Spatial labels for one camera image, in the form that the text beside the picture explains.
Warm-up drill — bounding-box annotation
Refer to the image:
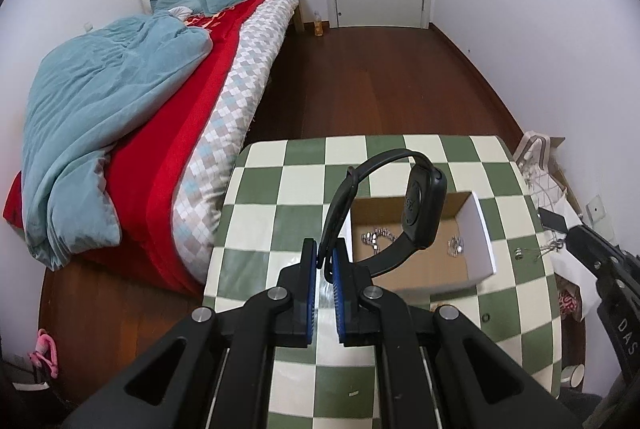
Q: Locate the thin silver necklace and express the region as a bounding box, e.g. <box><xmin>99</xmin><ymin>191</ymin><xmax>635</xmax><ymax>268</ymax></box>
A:
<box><xmin>514</xmin><ymin>241</ymin><xmax>568</xmax><ymax>261</ymax></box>

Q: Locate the silver chain bracelet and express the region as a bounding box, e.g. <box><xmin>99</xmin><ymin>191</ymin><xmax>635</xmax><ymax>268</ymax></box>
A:
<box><xmin>361</xmin><ymin>227</ymin><xmax>396</xmax><ymax>256</ymax></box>

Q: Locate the green white checkered tablecloth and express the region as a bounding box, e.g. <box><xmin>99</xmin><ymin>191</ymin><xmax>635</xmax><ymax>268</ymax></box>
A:
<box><xmin>202</xmin><ymin>134</ymin><xmax>565</xmax><ymax>429</ymax></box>

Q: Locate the blue duvet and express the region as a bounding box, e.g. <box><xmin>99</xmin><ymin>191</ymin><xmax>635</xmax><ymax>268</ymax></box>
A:
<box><xmin>21</xmin><ymin>14</ymin><xmax>213</xmax><ymax>272</ymax></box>

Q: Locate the dark bag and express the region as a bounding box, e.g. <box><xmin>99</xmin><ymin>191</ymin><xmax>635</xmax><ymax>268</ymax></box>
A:
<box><xmin>0</xmin><ymin>349</ymin><xmax>63</xmax><ymax>415</ymax></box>

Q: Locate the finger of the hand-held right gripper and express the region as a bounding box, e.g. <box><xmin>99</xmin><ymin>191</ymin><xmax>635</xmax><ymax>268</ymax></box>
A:
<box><xmin>538</xmin><ymin>206</ymin><xmax>570</xmax><ymax>234</ymax></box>
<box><xmin>564</xmin><ymin>225</ymin><xmax>625</xmax><ymax>281</ymax></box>

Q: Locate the white cup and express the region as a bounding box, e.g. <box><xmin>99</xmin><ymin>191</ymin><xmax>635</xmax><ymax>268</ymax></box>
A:
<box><xmin>560</xmin><ymin>363</ymin><xmax>587</xmax><ymax>386</ymax></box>

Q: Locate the black smartwatch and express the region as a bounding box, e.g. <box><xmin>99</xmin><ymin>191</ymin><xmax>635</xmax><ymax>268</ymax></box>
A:
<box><xmin>318</xmin><ymin>150</ymin><xmax>448</xmax><ymax>279</ymax></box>

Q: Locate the diamond patterned mattress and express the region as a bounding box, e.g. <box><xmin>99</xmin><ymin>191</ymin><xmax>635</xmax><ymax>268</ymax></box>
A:
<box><xmin>171</xmin><ymin>0</ymin><xmax>302</xmax><ymax>285</ymax></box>

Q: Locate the bed with red sheet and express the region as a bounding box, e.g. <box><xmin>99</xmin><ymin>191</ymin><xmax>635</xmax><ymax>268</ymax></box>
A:
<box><xmin>2</xmin><ymin>0</ymin><xmax>292</xmax><ymax>300</ymax></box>

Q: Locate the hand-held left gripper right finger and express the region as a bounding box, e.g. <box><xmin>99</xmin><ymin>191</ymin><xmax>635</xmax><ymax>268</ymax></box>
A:
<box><xmin>331</xmin><ymin>253</ymin><xmax>576</xmax><ymax>429</ymax></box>

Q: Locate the white wall socket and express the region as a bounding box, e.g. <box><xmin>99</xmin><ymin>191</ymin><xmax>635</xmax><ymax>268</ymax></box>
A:
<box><xmin>585</xmin><ymin>195</ymin><xmax>610</xmax><ymax>226</ymax></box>

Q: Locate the white cardboard box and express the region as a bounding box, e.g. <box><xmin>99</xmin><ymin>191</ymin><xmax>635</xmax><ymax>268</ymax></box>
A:
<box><xmin>338</xmin><ymin>191</ymin><xmax>499</xmax><ymax>301</ymax></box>

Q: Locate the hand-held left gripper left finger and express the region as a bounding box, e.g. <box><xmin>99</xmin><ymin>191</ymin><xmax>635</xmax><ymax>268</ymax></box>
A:
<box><xmin>62</xmin><ymin>238</ymin><xmax>319</xmax><ymax>429</ymax></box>

